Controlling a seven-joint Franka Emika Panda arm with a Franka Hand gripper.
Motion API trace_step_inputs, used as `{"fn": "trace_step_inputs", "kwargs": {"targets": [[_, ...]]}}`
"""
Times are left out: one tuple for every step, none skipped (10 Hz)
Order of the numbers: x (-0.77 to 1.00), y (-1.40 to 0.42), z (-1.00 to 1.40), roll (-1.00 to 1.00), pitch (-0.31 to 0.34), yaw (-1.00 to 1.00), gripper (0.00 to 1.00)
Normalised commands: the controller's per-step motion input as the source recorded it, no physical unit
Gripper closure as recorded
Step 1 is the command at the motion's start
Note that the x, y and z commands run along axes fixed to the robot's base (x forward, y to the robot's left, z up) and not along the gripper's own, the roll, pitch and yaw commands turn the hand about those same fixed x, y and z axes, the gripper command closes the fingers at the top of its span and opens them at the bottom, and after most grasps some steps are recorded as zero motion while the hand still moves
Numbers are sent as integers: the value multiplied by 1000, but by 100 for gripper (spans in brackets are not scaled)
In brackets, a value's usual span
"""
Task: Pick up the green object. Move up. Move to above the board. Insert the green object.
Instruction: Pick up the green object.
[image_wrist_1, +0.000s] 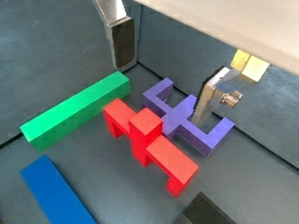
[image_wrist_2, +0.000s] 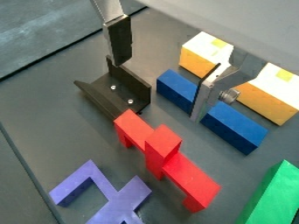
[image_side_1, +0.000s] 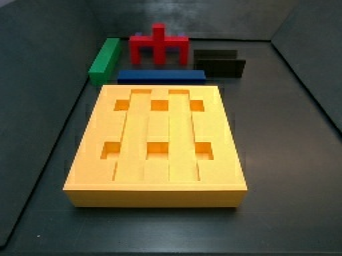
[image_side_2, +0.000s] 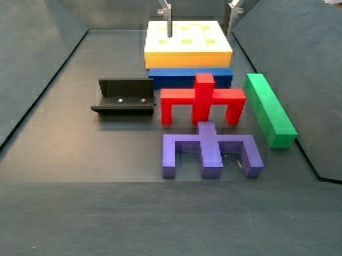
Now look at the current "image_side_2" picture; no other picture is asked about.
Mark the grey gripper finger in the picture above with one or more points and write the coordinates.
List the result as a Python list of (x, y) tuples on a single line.
[(166, 13), (236, 10)]

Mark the green rectangular bar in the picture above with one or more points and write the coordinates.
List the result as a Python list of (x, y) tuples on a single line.
[(272, 116)]

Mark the yellow slotted board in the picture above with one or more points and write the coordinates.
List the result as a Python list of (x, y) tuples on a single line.
[(198, 45)]

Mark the blue rectangular bar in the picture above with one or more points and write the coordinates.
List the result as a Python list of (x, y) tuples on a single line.
[(182, 77)]

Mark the red comb-shaped block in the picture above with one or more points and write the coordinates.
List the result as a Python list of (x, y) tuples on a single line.
[(202, 96)]

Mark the purple comb-shaped block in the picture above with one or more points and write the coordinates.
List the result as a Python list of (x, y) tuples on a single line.
[(211, 145)]

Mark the black angle bracket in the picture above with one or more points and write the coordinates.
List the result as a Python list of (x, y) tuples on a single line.
[(126, 95)]

